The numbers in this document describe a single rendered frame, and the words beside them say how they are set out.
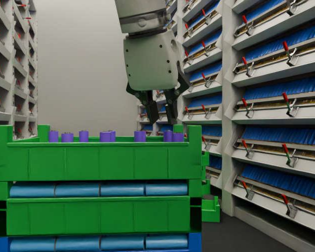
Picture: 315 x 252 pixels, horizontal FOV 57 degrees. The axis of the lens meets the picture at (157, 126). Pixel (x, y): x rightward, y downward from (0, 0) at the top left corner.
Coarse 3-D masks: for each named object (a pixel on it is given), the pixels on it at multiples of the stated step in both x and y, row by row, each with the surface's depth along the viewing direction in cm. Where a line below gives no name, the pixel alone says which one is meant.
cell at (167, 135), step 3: (165, 132) 59; (168, 132) 59; (171, 132) 59; (165, 135) 59; (168, 135) 59; (171, 135) 59; (165, 138) 59; (168, 138) 59; (171, 138) 59; (165, 141) 59; (168, 141) 59; (171, 141) 59
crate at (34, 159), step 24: (0, 144) 41; (24, 144) 41; (48, 144) 42; (72, 144) 42; (96, 144) 42; (120, 144) 42; (144, 144) 43; (168, 144) 43; (192, 144) 43; (0, 168) 41; (24, 168) 42; (48, 168) 42; (72, 168) 42; (96, 168) 42; (120, 168) 42; (144, 168) 43; (168, 168) 43; (192, 168) 43
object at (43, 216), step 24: (0, 192) 41; (192, 192) 43; (0, 216) 41; (24, 216) 42; (48, 216) 42; (72, 216) 42; (96, 216) 42; (120, 216) 42; (144, 216) 43; (168, 216) 43; (192, 216) 43
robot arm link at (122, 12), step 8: (120, 0) 47; (128, 0) 46; (136, 0) 46; (144, 0) 46; (152, 0) 46; (160, 0) 47; (120, 8) 47; (128, 8) 46; (136, 8) 46; (144, 8) 46; (152, 8) 46; (160, 8) 47; (120, 16) 48; (128, 16) 47
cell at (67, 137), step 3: (66, 132) 45; (69, 132) 45; (63, 135) 45; (66, 135) 45; (69, 135) 45; (72, 135) 45; (63, 138) 45; (66, 138) 45; (69, 138) 45; (72, 138) 45; (63, 141) 45; (66, 141) 45; (69, 141) 45; (72, 141) 45
